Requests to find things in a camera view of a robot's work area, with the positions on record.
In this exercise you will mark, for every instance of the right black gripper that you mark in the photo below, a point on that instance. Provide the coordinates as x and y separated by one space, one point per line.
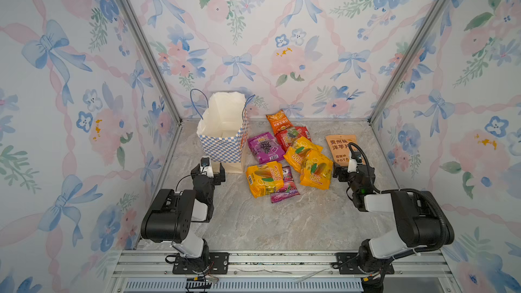
342 173

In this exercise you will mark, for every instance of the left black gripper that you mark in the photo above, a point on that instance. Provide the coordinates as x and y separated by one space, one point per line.
217 173

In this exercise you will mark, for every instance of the yellow mango candy bag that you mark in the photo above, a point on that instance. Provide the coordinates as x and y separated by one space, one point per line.
265 179
316 171
297 152

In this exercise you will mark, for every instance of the blue checkered paper bag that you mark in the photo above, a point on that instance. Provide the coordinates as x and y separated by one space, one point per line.
223 129

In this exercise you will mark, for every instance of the purple grape candy bag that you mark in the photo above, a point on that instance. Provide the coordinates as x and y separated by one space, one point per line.
265 148

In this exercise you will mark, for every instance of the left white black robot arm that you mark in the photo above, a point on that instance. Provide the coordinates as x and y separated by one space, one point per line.
172 212

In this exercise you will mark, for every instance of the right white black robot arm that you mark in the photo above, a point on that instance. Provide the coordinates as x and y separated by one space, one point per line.
420 224

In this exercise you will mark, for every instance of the red fruit candy bag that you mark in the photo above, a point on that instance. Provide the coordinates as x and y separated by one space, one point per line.
286 137

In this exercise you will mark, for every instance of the tan potato chips pouch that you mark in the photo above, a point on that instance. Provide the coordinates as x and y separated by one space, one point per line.
338 145

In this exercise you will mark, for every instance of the purple Fox's candy packet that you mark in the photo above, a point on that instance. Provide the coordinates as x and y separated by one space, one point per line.
289 188

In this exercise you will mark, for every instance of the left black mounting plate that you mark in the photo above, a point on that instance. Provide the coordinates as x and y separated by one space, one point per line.
213 263

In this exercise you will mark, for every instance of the black mounting plate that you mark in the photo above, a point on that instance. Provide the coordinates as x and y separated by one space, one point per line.
213 263
351 263

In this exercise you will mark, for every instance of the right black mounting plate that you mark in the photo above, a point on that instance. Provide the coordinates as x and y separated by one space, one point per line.
351 263

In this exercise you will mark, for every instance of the orange corn chips packet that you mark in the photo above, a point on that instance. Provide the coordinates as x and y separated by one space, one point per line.
279 121

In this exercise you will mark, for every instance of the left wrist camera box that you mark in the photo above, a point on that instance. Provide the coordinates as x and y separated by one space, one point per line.
205 167

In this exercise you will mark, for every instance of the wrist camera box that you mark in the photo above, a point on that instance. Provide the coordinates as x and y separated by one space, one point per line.
205 167
355 160

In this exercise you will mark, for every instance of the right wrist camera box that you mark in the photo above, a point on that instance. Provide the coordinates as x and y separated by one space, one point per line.
355 160

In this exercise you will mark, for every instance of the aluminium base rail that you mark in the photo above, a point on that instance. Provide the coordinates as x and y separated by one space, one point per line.
278 271

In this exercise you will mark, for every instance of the right aluminium corner post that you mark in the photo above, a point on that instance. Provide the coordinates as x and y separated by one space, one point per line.
415 46

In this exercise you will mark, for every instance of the aluminium corner post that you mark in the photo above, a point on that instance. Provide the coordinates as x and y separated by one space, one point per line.
144 48
415 46

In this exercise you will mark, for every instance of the left aluminium corner post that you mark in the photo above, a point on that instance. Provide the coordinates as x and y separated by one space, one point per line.
144 48

